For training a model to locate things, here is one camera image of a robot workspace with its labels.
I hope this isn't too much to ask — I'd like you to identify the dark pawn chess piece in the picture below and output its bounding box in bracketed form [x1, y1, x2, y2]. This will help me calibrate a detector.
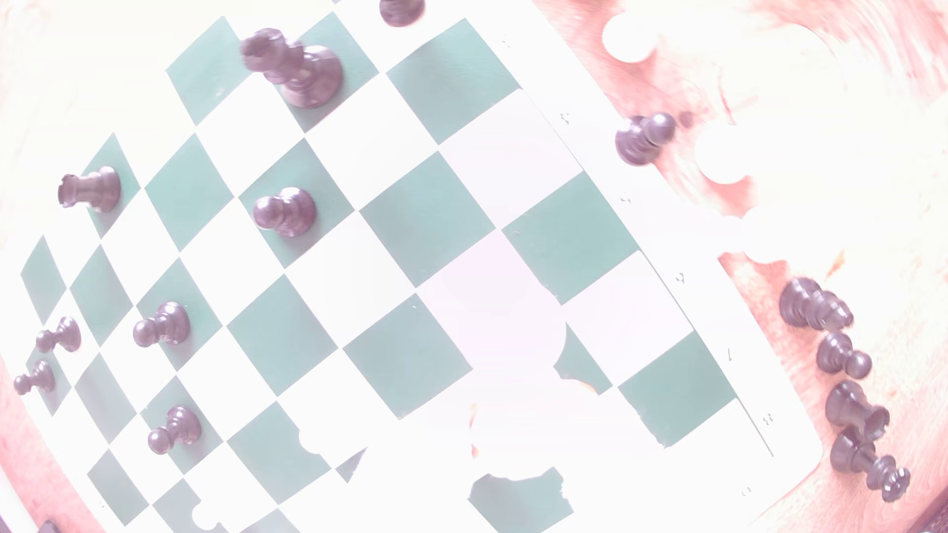
[816, 331, 873, 381]
[147, 405, 203, 456]
[252, 187, 318, 238]
[132, 301, 192, 349]
[35, 316, 83, 355]
[12, 360, 57, 396]
[615, 112, 678, 167]

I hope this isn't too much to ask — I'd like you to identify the dark knight chess piece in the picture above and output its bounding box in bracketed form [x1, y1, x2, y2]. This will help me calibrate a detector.
[778, 277, 855, 333]

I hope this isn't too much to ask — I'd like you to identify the white pawn chess piece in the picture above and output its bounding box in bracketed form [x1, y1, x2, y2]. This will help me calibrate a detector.
[190, 501, 228, 533]
[298, 423, 351, 466]

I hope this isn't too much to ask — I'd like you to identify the dark queen chess piece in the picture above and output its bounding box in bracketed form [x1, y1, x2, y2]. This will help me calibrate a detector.
[829, 427, 912, 503]

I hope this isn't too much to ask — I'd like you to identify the large dark rook chess piece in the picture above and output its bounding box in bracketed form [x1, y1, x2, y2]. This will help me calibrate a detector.
[240, 27, 345, 111]

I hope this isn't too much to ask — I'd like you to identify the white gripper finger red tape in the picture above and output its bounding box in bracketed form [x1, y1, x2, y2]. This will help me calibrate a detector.
[552, 378, 742, 533]
[348, 403, 476, 533]

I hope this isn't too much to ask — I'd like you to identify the green and white chessboard mat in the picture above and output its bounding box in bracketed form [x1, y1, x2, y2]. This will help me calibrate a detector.
[0, 0, 825, 533]

